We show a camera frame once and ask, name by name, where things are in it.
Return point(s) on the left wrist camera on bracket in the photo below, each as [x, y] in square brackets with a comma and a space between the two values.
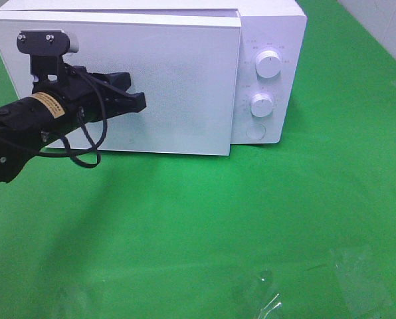
[46, 49]

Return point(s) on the clear tape patch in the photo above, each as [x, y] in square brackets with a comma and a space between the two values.
[255, 295]
[363, 289]

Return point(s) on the white microwave knob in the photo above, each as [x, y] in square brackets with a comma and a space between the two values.
[268, 63]
[261, 105]

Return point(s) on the round microwave door button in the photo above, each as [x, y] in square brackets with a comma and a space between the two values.
[256, 132]

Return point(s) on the white microwave door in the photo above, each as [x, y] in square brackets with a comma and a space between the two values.
[184, 61]

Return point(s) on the clear tape patch right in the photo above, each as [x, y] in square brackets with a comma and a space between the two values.
[363, 289]

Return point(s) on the white microwave oven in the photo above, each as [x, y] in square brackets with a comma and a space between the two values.
[276, 25]

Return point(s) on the clear tape patch front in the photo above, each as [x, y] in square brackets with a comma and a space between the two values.
[255, 295]

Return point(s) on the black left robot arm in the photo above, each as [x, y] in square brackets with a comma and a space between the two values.
[58, 121]

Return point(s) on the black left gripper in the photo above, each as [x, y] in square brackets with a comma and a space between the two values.
[93, 92]

